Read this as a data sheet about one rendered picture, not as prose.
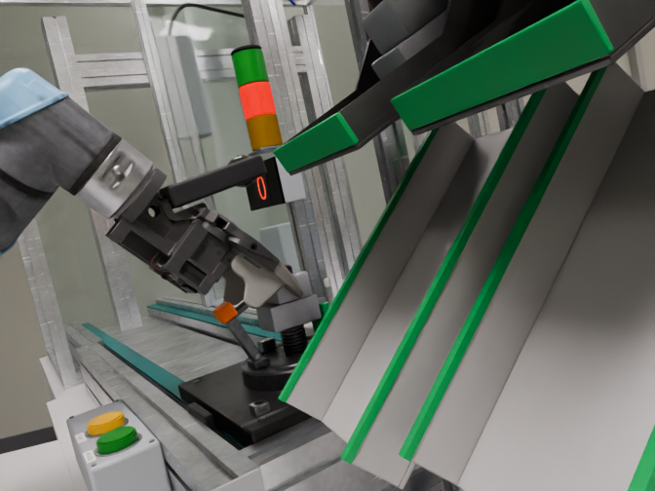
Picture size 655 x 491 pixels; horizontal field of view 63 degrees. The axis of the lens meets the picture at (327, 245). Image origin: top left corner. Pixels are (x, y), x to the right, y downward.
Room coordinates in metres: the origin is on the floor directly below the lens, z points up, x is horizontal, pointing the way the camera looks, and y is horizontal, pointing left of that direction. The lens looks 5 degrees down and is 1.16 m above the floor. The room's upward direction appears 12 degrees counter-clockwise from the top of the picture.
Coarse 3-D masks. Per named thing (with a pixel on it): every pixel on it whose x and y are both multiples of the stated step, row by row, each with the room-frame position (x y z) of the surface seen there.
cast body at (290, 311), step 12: (300, 276) 0.63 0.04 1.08; (276, 300) 0.62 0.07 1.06; (288, 300) 0.62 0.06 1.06; (300, 300) 0.63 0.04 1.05; (312, 300) 0.63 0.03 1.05; (324, 300) 0.66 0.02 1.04; (264, 312) 0.62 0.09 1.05; (276, 312) 0.61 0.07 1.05; (288, 312) 0.62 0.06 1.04; (300, 312) 0.62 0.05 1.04; (312, 312) 0.63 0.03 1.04; (264, 324) 0.63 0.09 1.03; (276, 324) 0.61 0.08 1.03; (288, 324) 0.61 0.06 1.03
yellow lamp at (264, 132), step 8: (248, 120) 0.85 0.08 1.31; (256, 120) 0.84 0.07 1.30; (264, 120) 0.84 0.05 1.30; (272, 120) 0.84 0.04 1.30; (248, 128) 0.85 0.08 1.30; (256, 128) 0.84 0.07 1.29; (264, 128) 0.84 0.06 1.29; (272, 128) 0.84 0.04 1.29; (256, 136) 0.84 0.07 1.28; (264, 136) 0.84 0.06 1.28; (272, 136) 0.84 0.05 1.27; (280, 136) 0.85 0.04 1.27; (256, 144) 0.84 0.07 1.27; (264, 144) 0.84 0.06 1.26; (272, 144) 0.84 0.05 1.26; (280, 144) 0.85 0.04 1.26
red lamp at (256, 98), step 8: (240, 88) 0.85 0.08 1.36; (248, 88) 0.84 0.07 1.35; (256, 88) 0.84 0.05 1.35; (264, 88) 0.84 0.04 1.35; (248, 96) 0.84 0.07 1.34; (256, 96) 0.84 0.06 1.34; (264, 96) 0.84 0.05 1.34; (272, 96) 0.86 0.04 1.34; (248, 104) 0.84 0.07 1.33; (256, 104) 0.84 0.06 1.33; (264, 104) 0.84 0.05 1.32; (272, 104) 0.85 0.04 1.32; (248, 112) 0.84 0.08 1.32; (256, 112) 0.84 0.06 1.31; (264, 112) 0.84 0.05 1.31; (272, 112) 0.85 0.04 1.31
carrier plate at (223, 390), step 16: (224, 368) 0.71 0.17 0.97; (240, 368) 0.69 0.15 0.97; (192, 384) 0.67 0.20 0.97; (208, 384) 0.65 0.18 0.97; (224, 384) 0.64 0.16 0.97; (240, 384) 0.63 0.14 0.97; (192, 400) 0.63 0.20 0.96; (208, 400) 0.59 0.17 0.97; (224, 400) 0.58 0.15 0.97; (240, 400) 0.57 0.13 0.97; (256, 400) 0.56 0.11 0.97; (272, 400) 0.55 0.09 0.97; (224, 416) 0.53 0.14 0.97; (240, 416) 0.52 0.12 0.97; (272, 416) 0.50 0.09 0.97; (288, 416) 0.50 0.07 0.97; (304, 416) 0.50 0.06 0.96; (240, 432) 0.50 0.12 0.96; (256, 432) 0.48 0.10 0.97; (272, 432) 0.49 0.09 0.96
